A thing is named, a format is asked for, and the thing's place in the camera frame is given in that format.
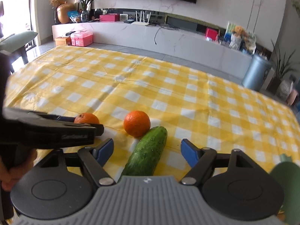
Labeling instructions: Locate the orange tangerine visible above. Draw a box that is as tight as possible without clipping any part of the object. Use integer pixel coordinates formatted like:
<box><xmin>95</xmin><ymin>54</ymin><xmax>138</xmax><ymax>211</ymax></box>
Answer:
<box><xmin>123</xmin><ymin>111</ymin><xmax>151</xmax><ymax>138</ymax></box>
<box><xmin>74</xmin><ymin>113</ymin><xmax>100</xmax><ymax>125</ymax></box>

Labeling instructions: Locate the green cucumber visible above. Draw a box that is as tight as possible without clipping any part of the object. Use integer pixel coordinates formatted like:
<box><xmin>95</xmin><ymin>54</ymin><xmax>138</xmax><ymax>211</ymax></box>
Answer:
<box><xmin>118</xmin><ymin>126</ymin><xmax>168</xmax><ymax>182</ymax></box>

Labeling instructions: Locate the left hand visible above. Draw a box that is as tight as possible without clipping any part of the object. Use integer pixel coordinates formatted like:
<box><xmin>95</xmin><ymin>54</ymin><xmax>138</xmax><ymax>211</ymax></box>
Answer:
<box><xmin>0</xmin><ymin>149</ymin><xmax>37</xmax><ymax>192</ymax></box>

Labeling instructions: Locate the yellow checkered tablecloth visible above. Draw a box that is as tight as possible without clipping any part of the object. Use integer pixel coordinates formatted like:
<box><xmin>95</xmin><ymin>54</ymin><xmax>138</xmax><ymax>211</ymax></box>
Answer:
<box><xmin>4</xmin><ymin>46</ymin><xmax>299</xmax><ymax>179</ymax></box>

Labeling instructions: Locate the green colander bowl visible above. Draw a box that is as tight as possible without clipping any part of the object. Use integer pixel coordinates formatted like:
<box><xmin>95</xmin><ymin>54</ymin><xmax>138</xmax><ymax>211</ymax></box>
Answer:
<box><xmin>270</xmin><ymin>154</ymin><xmax>300</xmax><ymax>224</ymax></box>

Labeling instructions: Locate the white marble tv cabinet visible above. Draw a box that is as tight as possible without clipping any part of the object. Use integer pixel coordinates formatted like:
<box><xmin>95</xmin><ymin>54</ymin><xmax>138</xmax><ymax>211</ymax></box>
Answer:
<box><xmin>52</xmin><ymin>22</ymin><xmax>252</xmax><ymax>79</ymax></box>

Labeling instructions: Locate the grey metal trash bin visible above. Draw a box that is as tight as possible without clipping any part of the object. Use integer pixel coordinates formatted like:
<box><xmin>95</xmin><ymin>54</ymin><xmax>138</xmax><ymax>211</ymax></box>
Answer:
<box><xmin>241</xmin><ymin>54</ymin><xmax>272</xmax><ymax>92</ymax></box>

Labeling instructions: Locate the pink storage box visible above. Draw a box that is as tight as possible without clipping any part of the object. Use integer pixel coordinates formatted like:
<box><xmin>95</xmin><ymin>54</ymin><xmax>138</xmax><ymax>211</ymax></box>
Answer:
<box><xmin>70</xmin><ymin>30</ymin><xmax>93</xmax><ymax>47</ymax></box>

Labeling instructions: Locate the red box on cabinet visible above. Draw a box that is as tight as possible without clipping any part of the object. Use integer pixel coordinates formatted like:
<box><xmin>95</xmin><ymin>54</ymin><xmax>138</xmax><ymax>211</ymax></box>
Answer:
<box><xmin>205</xmin><ymin>27</ymin><xmax>219</xmax><ymax>41</ymax></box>

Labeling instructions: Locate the golden vase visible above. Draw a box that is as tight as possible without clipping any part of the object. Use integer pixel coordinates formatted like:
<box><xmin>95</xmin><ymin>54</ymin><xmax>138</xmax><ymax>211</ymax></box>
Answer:
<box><xmin>57</xmin><ymin>2</ymin><xmax>75</xmax><ymax>24</ymax></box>

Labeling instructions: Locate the tall potted plant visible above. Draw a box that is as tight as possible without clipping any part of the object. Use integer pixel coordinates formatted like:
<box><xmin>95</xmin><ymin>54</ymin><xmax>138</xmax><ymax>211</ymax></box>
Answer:
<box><xmin>267</xmin><ymin>40</ymin><xmax>299</xmax><ymax>95</ymax></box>

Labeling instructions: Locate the teddy bear toy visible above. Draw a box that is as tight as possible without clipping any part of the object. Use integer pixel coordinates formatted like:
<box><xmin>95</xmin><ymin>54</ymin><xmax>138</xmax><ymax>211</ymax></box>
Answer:
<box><xmin>229</xmin><ymin>25</ymin><xmax>246</xmax><ymax>50</ymax></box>

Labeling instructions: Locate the potted grass plant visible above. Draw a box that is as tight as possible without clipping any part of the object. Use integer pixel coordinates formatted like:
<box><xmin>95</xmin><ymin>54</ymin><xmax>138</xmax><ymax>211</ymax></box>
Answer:
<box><xmin>78</xmin><ymin>0</ymin><xmax>94</xmax><ymax>22</ymax></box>

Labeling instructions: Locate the white wifi router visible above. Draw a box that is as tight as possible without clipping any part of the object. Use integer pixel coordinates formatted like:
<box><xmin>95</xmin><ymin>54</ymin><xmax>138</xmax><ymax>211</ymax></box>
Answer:
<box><xmin>132</xmin><ymin>10</ymin><xmax>152</xmax><ymax>26</ymax></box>

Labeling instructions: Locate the magenta box on cabinet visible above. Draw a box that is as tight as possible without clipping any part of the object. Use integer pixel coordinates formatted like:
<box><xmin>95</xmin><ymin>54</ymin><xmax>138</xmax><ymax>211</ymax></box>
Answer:
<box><xmin>99</xmin><ymin>13</ymin><xmax>119</xmax><ymax>22</ymax></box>

